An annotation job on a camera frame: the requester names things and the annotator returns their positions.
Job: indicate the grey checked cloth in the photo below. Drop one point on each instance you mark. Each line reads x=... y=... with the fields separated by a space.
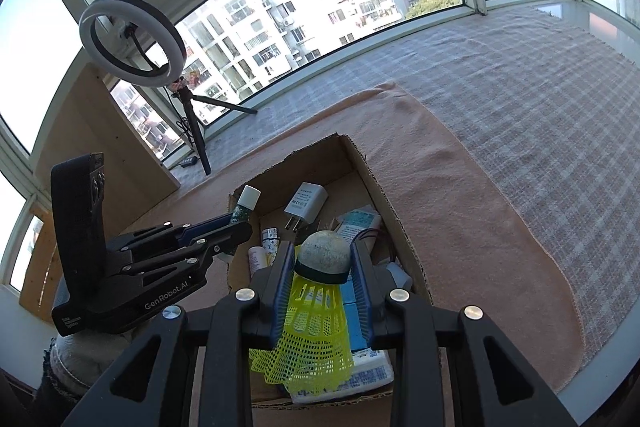
x=525 y=82

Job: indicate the cardboard box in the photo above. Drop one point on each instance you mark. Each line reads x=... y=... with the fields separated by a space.
x=350 y=167

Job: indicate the black camera on gooseneck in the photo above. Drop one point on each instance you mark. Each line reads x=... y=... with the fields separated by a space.
x=129 y=30

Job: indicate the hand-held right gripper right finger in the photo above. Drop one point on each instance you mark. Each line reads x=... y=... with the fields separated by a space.
x=360 y=292

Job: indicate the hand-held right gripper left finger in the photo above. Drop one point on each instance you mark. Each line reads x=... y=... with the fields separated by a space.
x=282 y=287

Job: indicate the small patterned box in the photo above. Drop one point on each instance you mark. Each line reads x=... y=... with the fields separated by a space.
x=270 y=242

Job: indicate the white lotion bottle blue cap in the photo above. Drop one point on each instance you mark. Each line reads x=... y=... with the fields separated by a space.
x=357 y=222

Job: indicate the red and white tag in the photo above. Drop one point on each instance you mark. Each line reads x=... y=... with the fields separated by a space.
x=187 y=78

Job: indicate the large light wooden board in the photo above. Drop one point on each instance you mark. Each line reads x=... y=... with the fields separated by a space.
x=135 y=157

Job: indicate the white wall charger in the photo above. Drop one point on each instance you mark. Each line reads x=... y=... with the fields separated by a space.
x=305 y=202

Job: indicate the pink blanket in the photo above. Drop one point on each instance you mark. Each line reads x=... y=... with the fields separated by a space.
x=475 y=232

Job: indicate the blue plastic phone stand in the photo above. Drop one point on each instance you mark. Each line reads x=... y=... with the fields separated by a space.
x=352 y=322

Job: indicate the yellow plastic shuttlecock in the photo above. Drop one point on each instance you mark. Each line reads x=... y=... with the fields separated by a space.
x=320 y=257

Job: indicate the apartment buildings outside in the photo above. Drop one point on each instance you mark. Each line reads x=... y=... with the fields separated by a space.
x=300 y=7

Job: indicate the small pink tube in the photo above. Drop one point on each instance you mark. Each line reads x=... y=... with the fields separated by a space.
x=256 y=259

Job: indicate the black tripod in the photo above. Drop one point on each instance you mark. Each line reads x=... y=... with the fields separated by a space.
x=197 y=142

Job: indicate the wooden plank panel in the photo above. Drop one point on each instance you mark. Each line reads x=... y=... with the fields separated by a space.
x=42 y=257

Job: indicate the green glue stick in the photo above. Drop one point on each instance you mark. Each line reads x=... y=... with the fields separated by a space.
x=248 y=198

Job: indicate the dotted white tissue pack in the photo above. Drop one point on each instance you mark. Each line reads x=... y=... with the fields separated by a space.
x=370 y=369

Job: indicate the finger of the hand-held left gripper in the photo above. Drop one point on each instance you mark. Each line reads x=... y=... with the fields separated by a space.
x=225 y=237
x=210 y=224

